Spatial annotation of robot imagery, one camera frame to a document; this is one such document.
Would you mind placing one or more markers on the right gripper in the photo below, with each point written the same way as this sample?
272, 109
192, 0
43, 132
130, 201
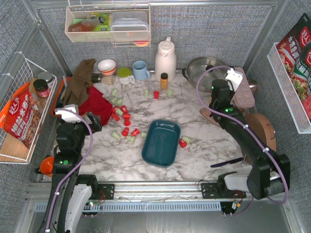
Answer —
219, 86

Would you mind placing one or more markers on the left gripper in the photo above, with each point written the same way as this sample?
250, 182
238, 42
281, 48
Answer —
95, 121

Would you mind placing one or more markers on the teal storage basket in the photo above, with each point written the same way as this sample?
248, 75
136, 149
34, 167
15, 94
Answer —
161, 143

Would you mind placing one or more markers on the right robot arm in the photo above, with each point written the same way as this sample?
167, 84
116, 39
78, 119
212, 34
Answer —
270, 174

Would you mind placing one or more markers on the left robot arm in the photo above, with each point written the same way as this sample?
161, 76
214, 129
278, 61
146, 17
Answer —
70, 190

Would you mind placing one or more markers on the green capsule by basket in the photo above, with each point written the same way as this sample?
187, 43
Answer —
188, 140

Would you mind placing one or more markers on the red capsule by basket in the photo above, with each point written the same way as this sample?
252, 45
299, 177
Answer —
182, 143

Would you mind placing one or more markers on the red cloth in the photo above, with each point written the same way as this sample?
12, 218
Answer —
98, 105

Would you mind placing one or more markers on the red capsule cluster two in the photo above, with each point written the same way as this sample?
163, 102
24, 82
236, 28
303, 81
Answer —
115, 117

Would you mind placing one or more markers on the pink egg tray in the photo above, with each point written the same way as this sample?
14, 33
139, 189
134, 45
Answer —
243, 97

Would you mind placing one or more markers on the green capsule lower left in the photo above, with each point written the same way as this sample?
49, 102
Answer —
116, 135

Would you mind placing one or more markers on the green capsule in cluster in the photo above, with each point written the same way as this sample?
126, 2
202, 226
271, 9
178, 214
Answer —
119, 112

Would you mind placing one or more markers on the red capsule cluster three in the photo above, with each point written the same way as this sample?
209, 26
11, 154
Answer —
126, 116

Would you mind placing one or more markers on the steel pot with lid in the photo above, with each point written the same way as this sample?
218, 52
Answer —
198, 66

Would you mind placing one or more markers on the red capsule cluster one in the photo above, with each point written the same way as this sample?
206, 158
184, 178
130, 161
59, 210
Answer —
124, 109

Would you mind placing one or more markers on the red capsule lower middle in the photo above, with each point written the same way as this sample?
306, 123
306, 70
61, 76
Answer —
125, 132

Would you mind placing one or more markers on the red capsule cluster four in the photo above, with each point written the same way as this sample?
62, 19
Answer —
127, 122

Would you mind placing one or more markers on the steel ladle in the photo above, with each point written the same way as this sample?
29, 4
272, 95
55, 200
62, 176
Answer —
253, 85

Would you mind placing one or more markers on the brown cloth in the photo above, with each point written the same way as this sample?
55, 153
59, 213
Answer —
76, 90

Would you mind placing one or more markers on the green capsule far left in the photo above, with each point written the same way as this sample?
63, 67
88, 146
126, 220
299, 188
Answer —
114, 92

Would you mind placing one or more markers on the green capsule lower middle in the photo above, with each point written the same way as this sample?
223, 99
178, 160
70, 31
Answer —
131, 139

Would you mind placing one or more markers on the red capsule lower right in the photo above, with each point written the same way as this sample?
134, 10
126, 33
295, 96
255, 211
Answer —
135, 132

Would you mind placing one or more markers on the pepper grinder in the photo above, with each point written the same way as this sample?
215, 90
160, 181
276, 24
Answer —
109, 80

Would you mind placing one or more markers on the round wooden board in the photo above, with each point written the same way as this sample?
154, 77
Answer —
262, 127

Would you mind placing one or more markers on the green capsule top right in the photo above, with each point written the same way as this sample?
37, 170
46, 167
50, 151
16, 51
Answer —
169, 93

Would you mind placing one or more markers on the white orange bowl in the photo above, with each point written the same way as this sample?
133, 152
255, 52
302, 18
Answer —
107, 67

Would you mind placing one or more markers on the green lid cup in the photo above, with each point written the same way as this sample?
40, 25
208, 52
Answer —
125, 76

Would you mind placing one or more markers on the green capsule top left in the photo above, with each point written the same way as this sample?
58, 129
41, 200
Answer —
146, 93

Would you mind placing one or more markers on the orange spice bottle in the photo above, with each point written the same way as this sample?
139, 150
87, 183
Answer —
164, 81

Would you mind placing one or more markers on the dark lid jar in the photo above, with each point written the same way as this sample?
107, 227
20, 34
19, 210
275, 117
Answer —
41, 88

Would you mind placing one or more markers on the white thermos jug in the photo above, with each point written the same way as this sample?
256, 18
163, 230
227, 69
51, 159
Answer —
165, 60

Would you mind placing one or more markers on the orange cup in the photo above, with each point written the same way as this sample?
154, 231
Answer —
46, 167

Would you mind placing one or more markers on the red capsule top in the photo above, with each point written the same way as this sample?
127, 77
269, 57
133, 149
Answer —
156, 95

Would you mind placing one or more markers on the blue mug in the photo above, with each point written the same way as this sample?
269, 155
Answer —
140, 71

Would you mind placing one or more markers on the white wire basket right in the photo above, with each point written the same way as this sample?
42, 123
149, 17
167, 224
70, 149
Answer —
298, 114

